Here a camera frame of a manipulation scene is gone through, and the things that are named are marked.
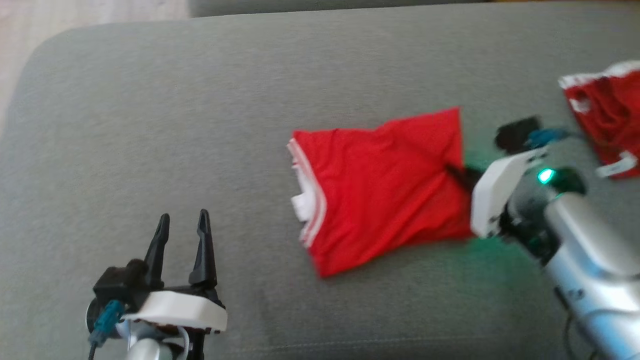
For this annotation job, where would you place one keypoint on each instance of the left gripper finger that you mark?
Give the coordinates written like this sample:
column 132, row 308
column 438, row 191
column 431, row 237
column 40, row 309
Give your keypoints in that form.
column 204, row 255
column 157, row 255

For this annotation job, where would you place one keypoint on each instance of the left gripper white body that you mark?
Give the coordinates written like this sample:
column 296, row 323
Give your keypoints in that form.
column 175, row 307

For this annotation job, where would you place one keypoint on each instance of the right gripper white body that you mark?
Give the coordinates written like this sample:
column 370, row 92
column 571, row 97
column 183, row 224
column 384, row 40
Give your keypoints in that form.
column 495, row 190

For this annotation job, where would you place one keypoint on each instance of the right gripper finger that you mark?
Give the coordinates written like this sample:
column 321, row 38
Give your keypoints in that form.
column 467, row 183
column 465, row 172

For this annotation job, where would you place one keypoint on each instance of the red jersey white trim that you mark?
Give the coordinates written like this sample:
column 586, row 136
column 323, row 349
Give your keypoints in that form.
column 380, row 200

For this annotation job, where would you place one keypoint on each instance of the red shorts number 23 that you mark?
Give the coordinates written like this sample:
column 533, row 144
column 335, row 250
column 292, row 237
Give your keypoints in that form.
column 610, row 110

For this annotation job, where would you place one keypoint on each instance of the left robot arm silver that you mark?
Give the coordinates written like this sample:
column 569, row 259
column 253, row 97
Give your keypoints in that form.
column 150, row 350

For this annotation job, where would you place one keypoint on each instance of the large grey sofa ottoman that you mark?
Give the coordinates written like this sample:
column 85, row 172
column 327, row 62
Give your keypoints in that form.
column 175, row 125

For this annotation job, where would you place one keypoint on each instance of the grey sofa seat cushion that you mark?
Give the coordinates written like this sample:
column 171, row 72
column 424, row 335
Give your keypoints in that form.
column 325, row 6

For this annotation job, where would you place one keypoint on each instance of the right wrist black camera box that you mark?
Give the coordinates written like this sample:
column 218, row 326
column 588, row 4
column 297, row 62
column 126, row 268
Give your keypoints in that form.
column 517, row 135

